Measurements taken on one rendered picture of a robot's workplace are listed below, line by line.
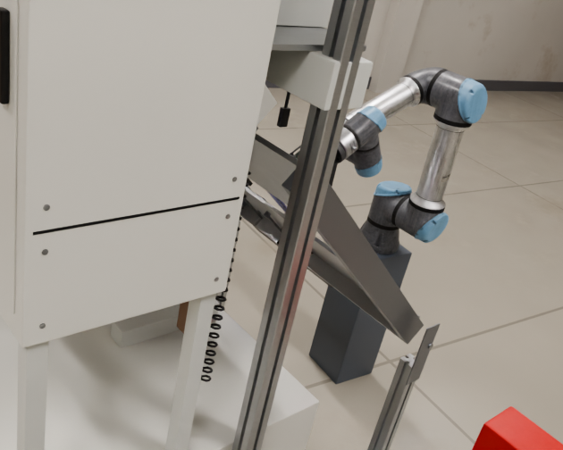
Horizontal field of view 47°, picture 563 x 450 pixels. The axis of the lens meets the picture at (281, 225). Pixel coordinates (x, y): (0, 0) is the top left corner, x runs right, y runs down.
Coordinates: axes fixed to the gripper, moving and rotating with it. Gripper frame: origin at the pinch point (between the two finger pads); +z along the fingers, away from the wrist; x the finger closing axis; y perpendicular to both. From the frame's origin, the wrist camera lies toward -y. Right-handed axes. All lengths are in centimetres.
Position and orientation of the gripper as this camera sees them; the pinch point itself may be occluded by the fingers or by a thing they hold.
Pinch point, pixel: (278, 200)
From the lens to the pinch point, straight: 159.3
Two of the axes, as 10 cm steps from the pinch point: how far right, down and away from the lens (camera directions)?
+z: -7.4, 6.0, -3.0
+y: -2.3, -6.5, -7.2
